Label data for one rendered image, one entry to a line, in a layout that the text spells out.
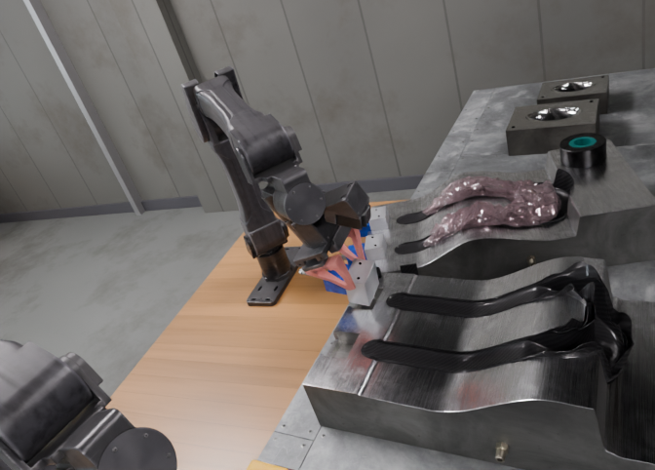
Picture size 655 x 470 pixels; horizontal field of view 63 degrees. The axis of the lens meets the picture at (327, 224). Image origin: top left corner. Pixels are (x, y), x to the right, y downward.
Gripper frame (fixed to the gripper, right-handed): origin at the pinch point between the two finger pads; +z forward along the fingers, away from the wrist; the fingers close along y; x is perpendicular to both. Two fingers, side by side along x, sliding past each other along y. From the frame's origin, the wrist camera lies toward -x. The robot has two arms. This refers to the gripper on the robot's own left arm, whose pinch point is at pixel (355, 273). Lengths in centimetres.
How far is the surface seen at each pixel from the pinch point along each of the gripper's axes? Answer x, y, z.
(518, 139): -6, 65, 23
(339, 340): 3.5, -8.7, 5.3
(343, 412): -0.4, -19.7, 8.1
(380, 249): 6.2, 14.8, 7.3
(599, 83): -21, 93, 32
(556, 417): -29.0, -18.7, 11.8
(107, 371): 191, 24, 35
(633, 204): -33.5, 24.7, 20.1
